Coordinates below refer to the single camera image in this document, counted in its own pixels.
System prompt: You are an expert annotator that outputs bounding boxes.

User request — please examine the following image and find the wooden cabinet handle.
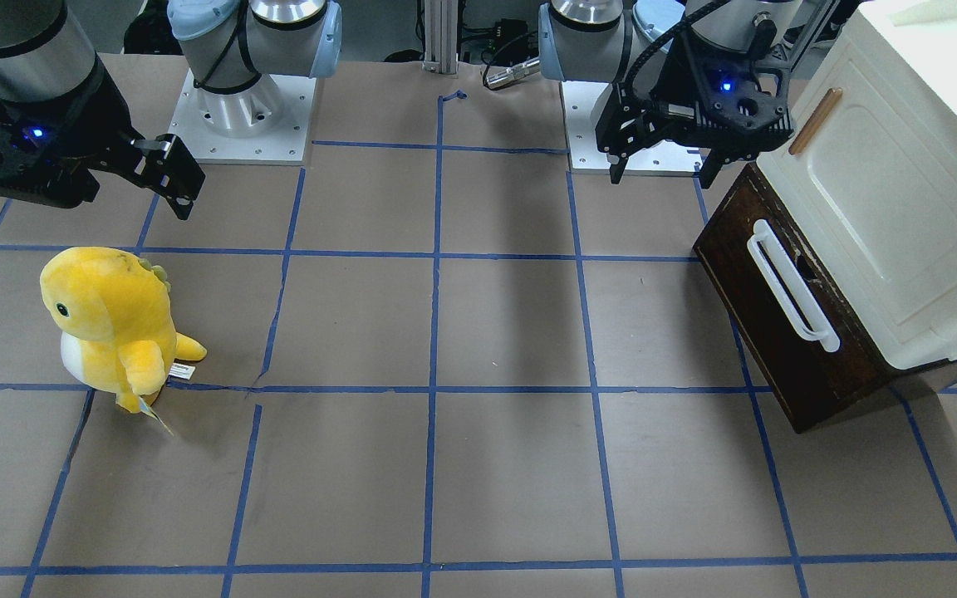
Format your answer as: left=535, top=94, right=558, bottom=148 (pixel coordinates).
left=788, top=86, right=844, bottom=156

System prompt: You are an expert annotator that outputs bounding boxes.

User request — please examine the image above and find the yellow plush dinosaur toy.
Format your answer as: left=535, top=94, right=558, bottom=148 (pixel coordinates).
left=39, top=247, right=208, bottom=421

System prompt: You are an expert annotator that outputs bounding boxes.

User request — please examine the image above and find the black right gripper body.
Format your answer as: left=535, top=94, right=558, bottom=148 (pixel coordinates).
left=0, top=58, right=147, bottom=208

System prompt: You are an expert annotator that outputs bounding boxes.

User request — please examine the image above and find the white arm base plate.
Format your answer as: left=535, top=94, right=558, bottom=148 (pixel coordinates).
left=169, top=71, right=319, bottom=166
left=562, top=81, right=705, bottom=176

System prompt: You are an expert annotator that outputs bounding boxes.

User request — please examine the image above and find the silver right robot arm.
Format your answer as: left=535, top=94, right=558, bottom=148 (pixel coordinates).
left=0, top=1, right=342, bottom=220

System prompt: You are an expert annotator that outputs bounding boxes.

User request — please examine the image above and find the white cabinet box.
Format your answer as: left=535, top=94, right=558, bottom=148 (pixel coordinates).
left=758, top=1, right=957, bottom=370

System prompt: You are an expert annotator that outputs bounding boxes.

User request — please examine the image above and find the silver cable connector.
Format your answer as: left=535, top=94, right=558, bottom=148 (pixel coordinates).
left=483, top=56, right=542, bottom=91

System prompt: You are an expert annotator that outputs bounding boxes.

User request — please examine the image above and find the dark wooden drawer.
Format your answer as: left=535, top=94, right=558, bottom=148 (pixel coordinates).
left=694, top=165, right=957, bottom=433

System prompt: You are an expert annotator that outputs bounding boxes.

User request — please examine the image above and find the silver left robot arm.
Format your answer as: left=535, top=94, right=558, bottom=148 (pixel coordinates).
left=537, top=1, right=800, bottom=187

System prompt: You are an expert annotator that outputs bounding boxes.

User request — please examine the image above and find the white drawer handle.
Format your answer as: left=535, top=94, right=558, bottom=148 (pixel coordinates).
left=747, top=219, right=841, bottom=353

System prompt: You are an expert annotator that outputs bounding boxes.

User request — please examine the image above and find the aluminium frame post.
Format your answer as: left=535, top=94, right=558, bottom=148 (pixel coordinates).
left=422, top=0, right=460, bottom=78

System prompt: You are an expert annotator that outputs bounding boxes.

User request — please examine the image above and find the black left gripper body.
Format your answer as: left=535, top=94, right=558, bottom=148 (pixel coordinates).
left=596, top=33, right=794, bottom=160

